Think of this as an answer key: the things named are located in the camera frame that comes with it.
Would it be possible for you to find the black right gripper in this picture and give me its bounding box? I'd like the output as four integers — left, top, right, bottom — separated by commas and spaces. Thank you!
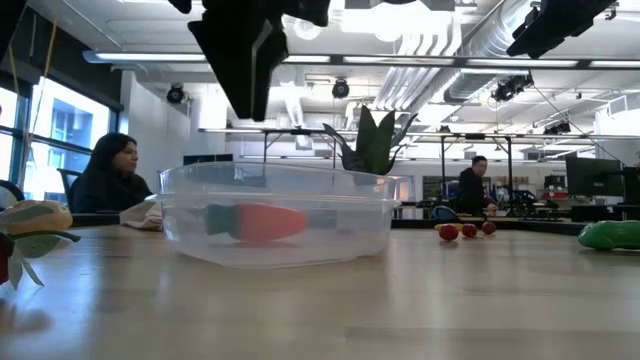
505, 0, 617, 60

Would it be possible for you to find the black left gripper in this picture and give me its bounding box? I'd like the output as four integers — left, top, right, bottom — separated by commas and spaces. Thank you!
167, 0, 331, 123

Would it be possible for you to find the orange toy carrot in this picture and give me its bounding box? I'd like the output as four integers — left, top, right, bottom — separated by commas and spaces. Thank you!
205, 203, 308, 243

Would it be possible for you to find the clear plastic tupperware container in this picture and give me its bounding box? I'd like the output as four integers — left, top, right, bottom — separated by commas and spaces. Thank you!
144, 160, 402, 270

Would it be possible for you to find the green toy pea pod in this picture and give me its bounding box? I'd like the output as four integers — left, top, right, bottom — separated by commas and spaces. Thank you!
578, 220, 640, 252

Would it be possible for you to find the beige toy fruit with leaves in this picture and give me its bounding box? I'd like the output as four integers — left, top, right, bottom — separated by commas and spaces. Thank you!
0, 199, 81, 261

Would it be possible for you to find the black overhead beam with lights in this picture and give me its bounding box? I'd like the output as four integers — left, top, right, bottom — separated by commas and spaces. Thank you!
82, 49, 640, 70

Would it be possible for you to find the large black computer monitor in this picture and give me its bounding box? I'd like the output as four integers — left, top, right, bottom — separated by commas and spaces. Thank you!
565, 156, 624, 199

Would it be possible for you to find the green potted plant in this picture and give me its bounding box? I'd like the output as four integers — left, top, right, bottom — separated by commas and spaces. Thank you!
322, 104, 419, 176

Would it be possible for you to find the person at distant workbench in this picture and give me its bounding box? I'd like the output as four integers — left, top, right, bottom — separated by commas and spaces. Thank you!
455, 154, 500, 217

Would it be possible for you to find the black monitor at room edge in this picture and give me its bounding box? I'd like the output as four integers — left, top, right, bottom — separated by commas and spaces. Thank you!
622, 166, 640, 206

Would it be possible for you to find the seated person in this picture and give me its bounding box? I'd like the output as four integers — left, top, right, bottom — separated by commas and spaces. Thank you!
71, 132, 154, 215

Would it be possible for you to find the silver ceiling duct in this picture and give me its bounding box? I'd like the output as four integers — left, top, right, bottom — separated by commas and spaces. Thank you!
442, 0, 591, 104

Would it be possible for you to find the white ring ceiling lamp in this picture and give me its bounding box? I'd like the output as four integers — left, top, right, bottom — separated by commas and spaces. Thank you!
293, 17, 322, 41

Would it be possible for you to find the black hanging camera device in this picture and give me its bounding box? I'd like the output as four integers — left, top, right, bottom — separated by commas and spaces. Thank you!
491, 72, 535, 104

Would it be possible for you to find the black aluminium table frame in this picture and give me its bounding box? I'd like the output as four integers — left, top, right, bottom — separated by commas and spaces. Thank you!
72, 213, 589, 236

